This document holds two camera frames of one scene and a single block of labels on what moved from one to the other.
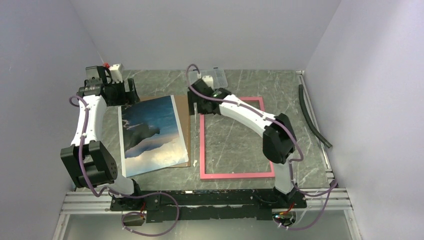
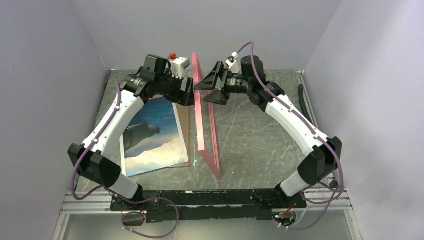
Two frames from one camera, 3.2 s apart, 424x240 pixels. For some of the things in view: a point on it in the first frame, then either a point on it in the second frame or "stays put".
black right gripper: [191, 99] -> [209, 83]
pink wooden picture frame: [209, 176] -> [205, 120]
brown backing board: [181, 105] stays put
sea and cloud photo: [152, 137] stays put
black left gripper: [132, 97] -> [186, 97]
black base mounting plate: [194, 205] stays put
